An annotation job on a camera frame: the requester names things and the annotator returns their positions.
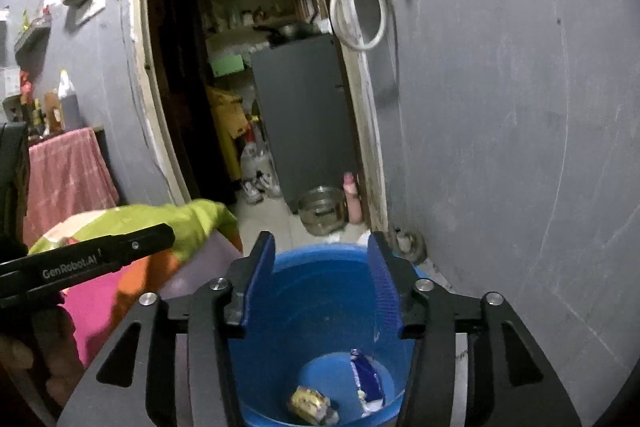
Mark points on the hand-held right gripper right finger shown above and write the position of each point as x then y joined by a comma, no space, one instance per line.
385,292

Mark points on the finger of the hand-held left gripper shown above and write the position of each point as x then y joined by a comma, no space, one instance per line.
115,252

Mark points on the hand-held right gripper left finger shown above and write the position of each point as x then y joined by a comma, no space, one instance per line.
263,279

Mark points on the blue plastic bucket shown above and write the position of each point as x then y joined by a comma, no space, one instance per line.
310,307

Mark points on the person's left hand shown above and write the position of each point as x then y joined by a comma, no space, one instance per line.
55,357

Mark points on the grey pipe fitting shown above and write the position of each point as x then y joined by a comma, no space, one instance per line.
410,248

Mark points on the pink checked cloth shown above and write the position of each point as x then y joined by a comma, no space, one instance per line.
65,177

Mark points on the white shoe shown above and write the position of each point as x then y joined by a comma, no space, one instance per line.
252,193
271,186

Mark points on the multicoloured bedsheet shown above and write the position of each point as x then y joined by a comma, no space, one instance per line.
200,217

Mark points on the blue and white wrapper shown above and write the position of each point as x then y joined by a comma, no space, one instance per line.
369,382

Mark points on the steel pot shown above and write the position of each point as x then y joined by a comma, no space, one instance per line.
322,209

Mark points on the pink bottle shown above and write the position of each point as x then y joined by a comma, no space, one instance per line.
353,202

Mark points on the grey plastic container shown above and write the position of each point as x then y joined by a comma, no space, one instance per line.
71,112

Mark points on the yellow crumpled wrapper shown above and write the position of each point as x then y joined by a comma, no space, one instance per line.
311,404

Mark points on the yellow cloth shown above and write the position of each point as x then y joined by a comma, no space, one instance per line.
227,117

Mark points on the dark grey cabinet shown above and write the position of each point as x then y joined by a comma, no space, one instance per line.
305,117

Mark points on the green box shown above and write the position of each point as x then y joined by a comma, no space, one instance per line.
227,66

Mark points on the kitchen shelf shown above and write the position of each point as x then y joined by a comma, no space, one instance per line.
240,32

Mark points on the black pan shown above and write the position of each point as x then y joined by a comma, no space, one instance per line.
287,32

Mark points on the wooden door frame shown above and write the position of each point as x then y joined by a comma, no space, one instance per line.
374,157

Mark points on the small wall shelf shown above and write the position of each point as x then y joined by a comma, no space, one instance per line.
32,39

